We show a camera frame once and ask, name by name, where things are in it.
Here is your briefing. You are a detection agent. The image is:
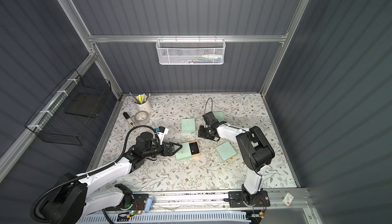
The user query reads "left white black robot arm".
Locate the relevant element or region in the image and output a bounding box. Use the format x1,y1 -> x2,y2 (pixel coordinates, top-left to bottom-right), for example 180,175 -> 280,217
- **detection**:
30,132 -> 183,224

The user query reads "floral table mat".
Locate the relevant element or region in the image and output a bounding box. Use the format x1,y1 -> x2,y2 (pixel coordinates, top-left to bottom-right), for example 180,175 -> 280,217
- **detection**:
106,93 -> 297,192

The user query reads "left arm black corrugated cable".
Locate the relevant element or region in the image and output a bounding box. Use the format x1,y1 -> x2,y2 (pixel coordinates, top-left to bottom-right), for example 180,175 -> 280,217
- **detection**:
30,125 -> 160,224

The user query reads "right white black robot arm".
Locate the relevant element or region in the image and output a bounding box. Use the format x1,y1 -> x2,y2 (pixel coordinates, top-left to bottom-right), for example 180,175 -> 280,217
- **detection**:
198,112 -> 275,205

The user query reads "mint jewelry box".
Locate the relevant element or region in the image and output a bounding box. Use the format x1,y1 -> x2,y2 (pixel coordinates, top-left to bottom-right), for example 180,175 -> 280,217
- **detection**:
213,111 -> 225,123
175,140 -> 201,162
215,142 -> 237,162
181,118 -> 196,134

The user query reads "blue cylinder on rail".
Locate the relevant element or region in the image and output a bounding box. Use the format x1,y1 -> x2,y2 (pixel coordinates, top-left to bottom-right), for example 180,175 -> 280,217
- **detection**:
144,197 -> 153,213

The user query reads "black wire side basket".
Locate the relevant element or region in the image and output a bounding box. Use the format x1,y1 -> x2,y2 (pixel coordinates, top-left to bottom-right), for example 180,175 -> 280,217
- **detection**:
24,71 -> 112,146

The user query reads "white square tag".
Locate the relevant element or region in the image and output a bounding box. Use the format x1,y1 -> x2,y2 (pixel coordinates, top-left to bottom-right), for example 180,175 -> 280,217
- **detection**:
282,192 -> 294,207

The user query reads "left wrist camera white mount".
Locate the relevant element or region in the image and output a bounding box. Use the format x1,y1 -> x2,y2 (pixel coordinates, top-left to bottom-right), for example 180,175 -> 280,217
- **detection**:
156,126 -> 169,145

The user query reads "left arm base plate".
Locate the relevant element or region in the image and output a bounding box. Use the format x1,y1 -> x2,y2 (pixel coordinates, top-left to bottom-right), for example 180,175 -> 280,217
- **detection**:
105,193 -> 150,211

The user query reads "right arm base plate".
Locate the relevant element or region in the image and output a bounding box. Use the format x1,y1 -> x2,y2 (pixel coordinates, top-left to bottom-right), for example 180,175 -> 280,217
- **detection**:
227,190 -> 271,208

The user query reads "white wire wall basket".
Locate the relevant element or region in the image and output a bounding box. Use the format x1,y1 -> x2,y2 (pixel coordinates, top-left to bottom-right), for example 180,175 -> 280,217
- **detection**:
156,37 -> 226,65

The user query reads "black marker pen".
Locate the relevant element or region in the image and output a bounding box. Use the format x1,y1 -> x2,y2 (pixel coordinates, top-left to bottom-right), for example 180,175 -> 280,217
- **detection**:
123,112 -> 135,128

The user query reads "clear tape roll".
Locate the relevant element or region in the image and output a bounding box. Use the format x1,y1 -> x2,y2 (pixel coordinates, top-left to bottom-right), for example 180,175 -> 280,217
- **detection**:
133,111 -> 150,126

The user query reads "white pen holder cup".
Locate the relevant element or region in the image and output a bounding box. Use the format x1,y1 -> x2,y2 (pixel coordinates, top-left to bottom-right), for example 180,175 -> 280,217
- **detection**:
129,92 -> 152,113

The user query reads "white perforated front panel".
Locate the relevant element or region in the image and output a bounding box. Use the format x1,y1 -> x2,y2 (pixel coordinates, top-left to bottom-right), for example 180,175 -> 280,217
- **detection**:
78,211 -> 251,224

